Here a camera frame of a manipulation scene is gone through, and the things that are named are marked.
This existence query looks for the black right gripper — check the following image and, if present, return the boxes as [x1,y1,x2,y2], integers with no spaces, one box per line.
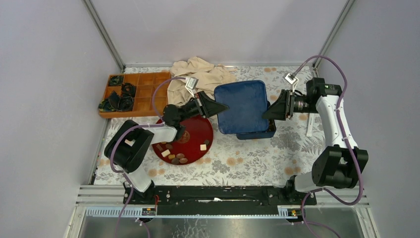
[261,90,318,121]

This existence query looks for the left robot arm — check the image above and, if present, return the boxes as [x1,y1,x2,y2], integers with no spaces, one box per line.
[104,91,229,204]

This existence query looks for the dark rolled tie patterned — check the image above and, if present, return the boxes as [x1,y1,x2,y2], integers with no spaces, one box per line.
[116,96,134,112]

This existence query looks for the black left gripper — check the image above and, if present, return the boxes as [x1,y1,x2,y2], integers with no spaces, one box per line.
[176,90,228,124]

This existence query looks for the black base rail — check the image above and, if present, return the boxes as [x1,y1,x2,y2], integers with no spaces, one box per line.
[123,185,317,216]

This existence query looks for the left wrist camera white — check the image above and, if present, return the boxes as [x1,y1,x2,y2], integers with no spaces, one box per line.
[185,77,199,97]

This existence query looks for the red round tray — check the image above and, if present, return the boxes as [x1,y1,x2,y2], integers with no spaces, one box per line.
[152,116,213,165]

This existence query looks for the navy box lid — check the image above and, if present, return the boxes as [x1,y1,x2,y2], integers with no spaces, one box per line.
[214,80,269,134]

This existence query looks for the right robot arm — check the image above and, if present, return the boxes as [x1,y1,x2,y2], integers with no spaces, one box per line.
[262,77,368,204]

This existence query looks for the floral tablecloth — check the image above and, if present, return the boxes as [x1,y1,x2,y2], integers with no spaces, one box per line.
[93,66,325,186]

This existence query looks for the beige crumpled cloth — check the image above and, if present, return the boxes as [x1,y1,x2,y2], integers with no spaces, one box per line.
[167,57,237,106]

